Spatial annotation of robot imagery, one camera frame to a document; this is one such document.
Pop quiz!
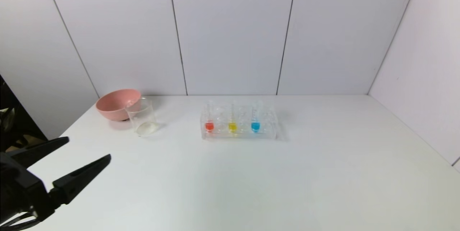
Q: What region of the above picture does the pink plastic bowl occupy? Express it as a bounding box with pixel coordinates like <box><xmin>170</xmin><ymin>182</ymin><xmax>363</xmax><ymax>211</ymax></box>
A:
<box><xmin>95</xmin><ymin>88</ymin><xmax>142</xmax><ymax>121</ymax></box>

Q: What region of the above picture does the test tube with yellow pigment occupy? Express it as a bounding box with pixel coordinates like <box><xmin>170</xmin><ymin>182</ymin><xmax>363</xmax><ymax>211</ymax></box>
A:
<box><xmin>229</xmin><ymin>101</ymin><xmax>238</xmax><ymax>134</ymax></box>

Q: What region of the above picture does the test tube with red pigment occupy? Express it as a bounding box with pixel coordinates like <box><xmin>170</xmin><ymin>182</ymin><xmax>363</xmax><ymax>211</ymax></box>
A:
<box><xmin>205</xmin><ymin>101</ymin><xmax>215</xmax><ymax>133</ymax></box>

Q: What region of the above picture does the clear acrylic test tube rack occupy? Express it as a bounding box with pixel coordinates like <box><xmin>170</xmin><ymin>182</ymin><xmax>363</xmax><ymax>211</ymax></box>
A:
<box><xmin>200</xmin><ymin>103</ymin><xmax>279</xmax><ymax>140</ymax></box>

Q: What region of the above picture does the test tube with blue pigment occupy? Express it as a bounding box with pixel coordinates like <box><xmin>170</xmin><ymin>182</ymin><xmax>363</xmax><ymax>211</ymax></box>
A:
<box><xmin>251</xmin><ymin>100</ymin><xmax>261</xmax><ymax>133</ymax></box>

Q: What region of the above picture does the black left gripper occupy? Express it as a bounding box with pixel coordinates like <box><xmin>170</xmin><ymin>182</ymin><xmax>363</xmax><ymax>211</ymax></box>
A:
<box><xmin>0</xmin><ymin>136</ymin><xmax>112</xmax><ymax>229</ymax></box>

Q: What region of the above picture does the clear glass beaker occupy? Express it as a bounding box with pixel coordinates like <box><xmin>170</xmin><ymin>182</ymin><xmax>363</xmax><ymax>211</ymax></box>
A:
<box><xmin>124</xmin><ymin>97</ymin><xmax>159</xmax><ymax>137</ymax></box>

